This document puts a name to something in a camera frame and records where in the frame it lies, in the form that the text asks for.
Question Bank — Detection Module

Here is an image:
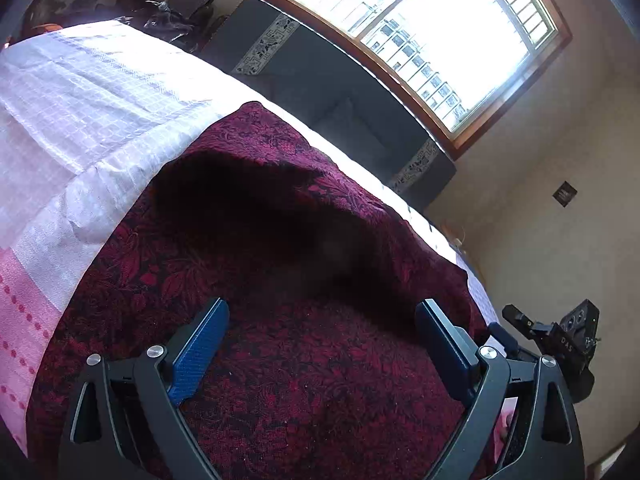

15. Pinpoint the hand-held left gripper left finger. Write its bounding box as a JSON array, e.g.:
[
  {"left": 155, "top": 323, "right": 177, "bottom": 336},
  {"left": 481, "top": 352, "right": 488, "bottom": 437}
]
[{"left": 59, "top": 297, "right": 231, "bottom": 480}]

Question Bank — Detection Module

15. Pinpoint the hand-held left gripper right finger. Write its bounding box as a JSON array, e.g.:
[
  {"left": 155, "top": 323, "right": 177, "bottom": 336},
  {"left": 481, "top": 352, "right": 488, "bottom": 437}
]
[{"left": 415, "top": 299, "right": 587, "bottom": 480}]

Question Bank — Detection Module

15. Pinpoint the pink white checked bedsheet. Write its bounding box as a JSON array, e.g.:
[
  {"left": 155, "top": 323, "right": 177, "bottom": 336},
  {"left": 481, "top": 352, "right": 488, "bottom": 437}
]
[{"left": 0, "top": 19, "right": 518, "bottom": 466}]

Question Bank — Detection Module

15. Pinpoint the dark clothes pile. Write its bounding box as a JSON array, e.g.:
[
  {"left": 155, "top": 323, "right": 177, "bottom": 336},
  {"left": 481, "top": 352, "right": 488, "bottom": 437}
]
[{"left": 117, "top": 0, "right": 216, "bottom": 55}]

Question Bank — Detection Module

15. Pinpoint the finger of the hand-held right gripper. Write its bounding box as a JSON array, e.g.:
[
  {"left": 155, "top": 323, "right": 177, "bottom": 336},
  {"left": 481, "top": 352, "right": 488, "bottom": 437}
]
[
  {"left": 487, "top": 322, "right": 541, "bottom": 367},
  {"left": 501, "top": 304, "right": 556, "bottom": 348}
]

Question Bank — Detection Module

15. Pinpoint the wooden framed barred window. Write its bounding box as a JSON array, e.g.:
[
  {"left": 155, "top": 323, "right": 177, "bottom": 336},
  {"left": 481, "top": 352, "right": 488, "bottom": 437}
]
[{"left": 207, "top": 0, "right": 573, "bottom": 162}]

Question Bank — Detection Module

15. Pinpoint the dark red floral garment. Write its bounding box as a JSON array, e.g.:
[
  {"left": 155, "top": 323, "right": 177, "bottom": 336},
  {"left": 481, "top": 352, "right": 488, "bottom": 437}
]
[{"left": 25, "top": 101, "right": 493, "bottom": 480}]

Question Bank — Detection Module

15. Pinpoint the dark square wall plaque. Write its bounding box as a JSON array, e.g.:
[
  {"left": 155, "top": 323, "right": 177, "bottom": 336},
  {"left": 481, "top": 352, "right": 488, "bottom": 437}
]
[{"left": 552, "top": 180, "right": 579, "bottom": 207}]

